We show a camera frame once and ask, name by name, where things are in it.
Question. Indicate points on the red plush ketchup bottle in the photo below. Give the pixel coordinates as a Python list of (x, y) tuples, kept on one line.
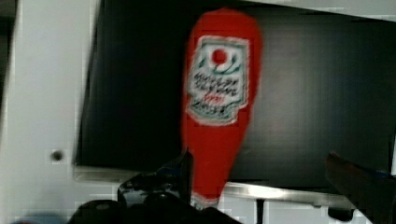
[(221, 78)]

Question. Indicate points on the silver toaster oven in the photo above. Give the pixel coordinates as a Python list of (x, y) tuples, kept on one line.
[(327, 85)]

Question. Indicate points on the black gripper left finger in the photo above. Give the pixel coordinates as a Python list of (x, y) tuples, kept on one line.
[(174, 177)]

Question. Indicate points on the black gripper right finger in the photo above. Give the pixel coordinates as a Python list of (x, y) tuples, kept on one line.
[(373, 193)]

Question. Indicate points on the blue cup with toy fruit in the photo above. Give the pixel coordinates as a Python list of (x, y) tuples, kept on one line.
[(42, 218)]

